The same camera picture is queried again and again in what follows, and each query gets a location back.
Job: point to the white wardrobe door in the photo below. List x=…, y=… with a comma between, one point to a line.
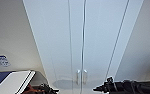
x=52, y=33
x=102, y=33

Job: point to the orange table legs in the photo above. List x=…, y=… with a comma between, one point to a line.
x=29, y=90

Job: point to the white folding table top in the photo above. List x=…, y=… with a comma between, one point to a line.
x=12, y=82

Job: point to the white wardrobe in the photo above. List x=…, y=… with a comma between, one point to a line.
x=131, y=16

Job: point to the blue white wall sticker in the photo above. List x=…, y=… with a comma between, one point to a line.
x=2, y=60

